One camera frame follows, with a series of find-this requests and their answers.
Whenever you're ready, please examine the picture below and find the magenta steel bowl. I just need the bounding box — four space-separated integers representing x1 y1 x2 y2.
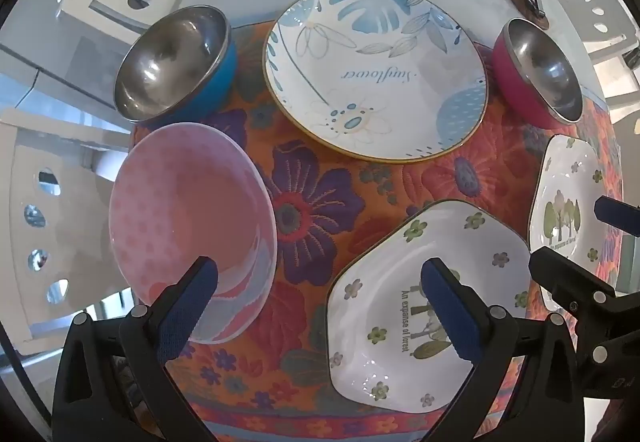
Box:
492 18 585 129

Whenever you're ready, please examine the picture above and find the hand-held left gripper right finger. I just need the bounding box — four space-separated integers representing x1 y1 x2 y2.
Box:
420 258 588 442

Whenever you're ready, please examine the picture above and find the square tree print plate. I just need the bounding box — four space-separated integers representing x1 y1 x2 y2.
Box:
326 200 532 412
527 134 608 313

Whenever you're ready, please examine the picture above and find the round blue floral plate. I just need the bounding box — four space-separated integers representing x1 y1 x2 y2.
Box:
263 0 489 166

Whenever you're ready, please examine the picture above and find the blue steel bowl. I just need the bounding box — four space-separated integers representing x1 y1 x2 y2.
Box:
112 5 238 123

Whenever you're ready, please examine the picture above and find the pink dotted ceramic bowl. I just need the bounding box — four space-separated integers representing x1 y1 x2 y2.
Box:
108 122 278 345

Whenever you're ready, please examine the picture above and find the orange floral table mat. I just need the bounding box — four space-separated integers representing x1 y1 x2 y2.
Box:
132 22 626 442

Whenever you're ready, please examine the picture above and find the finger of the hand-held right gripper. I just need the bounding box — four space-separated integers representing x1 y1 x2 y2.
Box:
594 196 640 239
529 246 617 323

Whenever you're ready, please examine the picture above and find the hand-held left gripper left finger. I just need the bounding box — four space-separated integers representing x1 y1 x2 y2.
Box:
52 256 221 442

